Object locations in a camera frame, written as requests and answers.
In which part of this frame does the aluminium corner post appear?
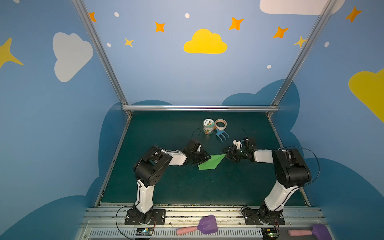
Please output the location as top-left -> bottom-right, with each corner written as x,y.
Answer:
72,0 -> 128,107
267,0 -> 338,119

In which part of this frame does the aluminium right corner post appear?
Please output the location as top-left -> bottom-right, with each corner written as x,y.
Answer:
267,0 -> 338,119

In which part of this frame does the aluminium front rail base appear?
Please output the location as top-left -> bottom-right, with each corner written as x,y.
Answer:
75,203 -> 334,240

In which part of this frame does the white tape roll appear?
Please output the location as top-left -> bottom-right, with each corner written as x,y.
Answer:
215,119 -> 228,131

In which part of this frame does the aluminium back frame rail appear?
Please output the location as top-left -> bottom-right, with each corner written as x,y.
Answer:
122,105 -> 279,112

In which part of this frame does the right green circuit board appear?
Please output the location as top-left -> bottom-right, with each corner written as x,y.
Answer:
262,229 -> 280,240

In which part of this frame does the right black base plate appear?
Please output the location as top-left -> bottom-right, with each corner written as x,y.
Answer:
241,208 -> 286,225

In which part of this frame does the aluminium left corner post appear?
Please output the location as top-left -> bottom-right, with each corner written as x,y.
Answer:
72,0 -> 128,107

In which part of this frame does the green square paper sheet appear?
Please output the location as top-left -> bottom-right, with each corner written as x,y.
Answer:
198,154 -> 226,171

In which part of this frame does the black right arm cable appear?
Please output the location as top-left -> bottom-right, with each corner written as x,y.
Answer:
287,146 -> 321,187

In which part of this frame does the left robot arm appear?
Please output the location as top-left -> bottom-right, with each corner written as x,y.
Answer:
133,144 -> 211,224

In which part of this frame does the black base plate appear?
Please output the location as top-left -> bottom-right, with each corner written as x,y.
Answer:
241,208 -> 286,225
124,209 -> 166,226

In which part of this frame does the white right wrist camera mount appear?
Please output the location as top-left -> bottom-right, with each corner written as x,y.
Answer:
233,137 -> 257,151

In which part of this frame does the left green circuit board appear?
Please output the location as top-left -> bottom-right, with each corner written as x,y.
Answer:
135,228 -> 154,237

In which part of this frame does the green circuit board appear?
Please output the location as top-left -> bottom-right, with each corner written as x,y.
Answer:
262,229 -> 280,240
135,228 -> 154,237

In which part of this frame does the carrot snack jar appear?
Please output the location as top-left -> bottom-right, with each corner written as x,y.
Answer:
203,119 -> 215,135

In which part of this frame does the purple scoop pink handle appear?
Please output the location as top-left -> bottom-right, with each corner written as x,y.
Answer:
176,215 -> 219,236
288,224 -> 332,240

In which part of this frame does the blue garden hand rake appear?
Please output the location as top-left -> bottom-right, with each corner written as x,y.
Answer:
216,129 -> 230,142

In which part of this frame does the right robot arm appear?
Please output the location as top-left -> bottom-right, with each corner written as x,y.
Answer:
223,146 -> 312,225

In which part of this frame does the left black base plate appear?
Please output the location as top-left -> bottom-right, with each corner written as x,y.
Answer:
124,209 -> 166,226

